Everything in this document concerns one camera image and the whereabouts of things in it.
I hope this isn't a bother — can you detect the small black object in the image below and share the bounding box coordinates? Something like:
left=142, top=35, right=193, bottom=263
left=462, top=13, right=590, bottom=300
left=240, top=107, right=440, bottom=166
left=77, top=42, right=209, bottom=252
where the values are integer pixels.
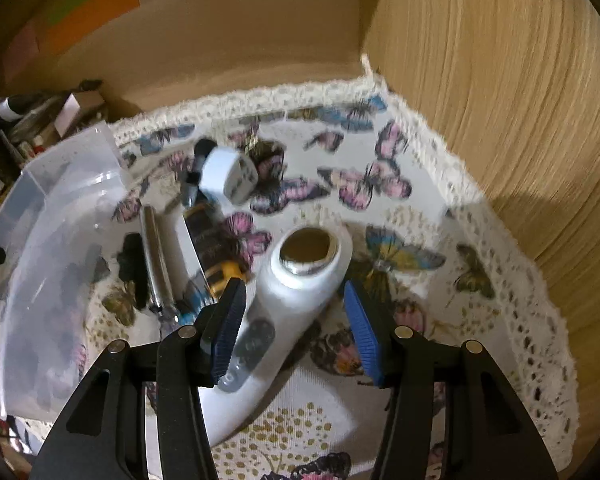
left=117, top=232, right=149, bottom=311

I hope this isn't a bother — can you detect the small white cardboard box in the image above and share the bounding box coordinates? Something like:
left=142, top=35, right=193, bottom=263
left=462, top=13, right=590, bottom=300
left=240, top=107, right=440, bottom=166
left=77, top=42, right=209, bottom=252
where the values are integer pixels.
left=54, top=90, right=105, bottom=138

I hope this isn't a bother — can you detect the silver metal cylinder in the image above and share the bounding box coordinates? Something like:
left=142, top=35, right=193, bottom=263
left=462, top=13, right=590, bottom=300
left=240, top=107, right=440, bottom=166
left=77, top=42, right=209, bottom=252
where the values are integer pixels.
left=140, top=205, right=178, bottom=323

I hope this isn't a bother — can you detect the butterfly print lace tablecloth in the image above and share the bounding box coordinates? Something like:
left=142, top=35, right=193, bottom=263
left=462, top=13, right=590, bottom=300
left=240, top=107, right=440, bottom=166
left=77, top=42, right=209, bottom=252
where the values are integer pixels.
left=81, top=78, right=579, bottom=469

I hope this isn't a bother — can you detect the dark wine bottle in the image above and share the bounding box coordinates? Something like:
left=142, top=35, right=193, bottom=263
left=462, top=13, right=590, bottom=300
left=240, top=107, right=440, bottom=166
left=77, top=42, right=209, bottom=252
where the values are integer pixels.
left=0, top=94, right=36, bottom=122

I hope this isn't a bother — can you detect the pink sticky paper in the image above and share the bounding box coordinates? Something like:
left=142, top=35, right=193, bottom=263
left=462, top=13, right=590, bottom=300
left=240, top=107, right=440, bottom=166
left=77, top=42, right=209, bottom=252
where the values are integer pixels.
left=2, top=23, right=38, bottom=81

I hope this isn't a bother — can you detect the orange sticky paper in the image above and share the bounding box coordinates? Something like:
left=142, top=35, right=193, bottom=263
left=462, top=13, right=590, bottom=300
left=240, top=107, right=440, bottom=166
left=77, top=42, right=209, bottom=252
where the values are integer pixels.
left=38, top=0, right=140, bottom=54

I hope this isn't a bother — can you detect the white handheld massager device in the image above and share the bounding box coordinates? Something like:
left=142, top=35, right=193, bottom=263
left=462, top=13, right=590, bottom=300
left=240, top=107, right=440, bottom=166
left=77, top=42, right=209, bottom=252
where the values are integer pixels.
left=200, top=222, right=353, bottom=446

